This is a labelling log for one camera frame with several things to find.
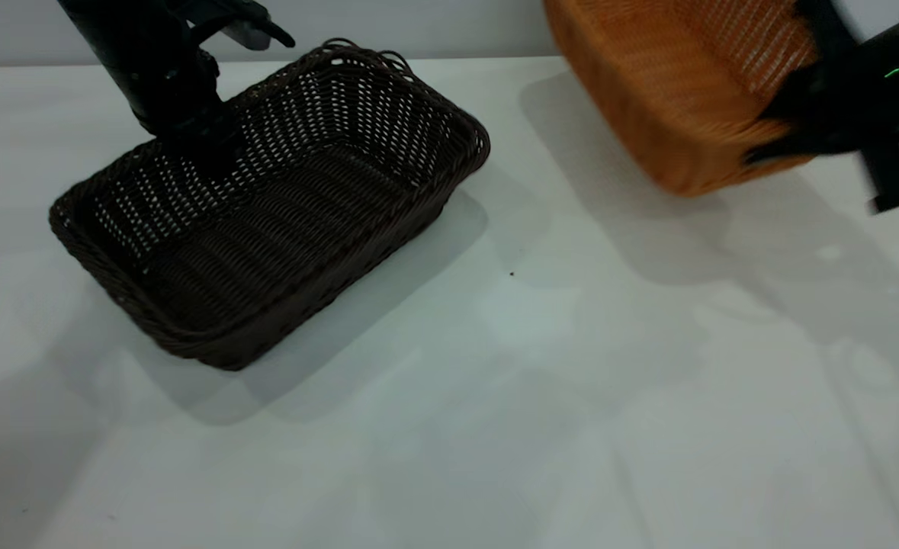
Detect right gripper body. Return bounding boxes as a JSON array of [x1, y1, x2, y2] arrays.
[[795, 0, 899, 214]]

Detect black wicker basket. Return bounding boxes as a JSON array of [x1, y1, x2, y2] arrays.
[[47, 38, 492, 372]]

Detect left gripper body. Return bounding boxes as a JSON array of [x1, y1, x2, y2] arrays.
[[140, 72, 246, 157]]

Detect orange wicker basket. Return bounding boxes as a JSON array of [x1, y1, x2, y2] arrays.
[[544, 0, 827, 199]]

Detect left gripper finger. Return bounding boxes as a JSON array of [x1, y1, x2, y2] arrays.
[[188, 145, 248, 184]]

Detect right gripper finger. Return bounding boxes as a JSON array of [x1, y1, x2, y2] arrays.
[[762, 65, 824, 119], [745, 122, 827, 166]]

